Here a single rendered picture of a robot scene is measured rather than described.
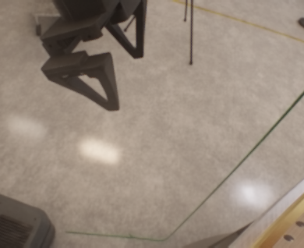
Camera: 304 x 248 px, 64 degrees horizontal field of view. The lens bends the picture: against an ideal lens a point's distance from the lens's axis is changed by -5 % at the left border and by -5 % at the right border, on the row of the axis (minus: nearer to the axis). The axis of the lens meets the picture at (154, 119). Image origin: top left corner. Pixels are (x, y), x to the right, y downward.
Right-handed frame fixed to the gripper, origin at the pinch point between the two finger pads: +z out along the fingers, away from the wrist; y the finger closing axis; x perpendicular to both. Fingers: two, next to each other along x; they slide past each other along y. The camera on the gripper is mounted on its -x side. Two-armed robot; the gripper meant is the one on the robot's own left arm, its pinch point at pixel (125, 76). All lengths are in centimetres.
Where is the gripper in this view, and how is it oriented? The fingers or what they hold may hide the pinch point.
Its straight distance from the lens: 31.1
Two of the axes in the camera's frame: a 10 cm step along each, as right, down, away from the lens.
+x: -9.1, 0.4, 4.1
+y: 2.4, -7.5, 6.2
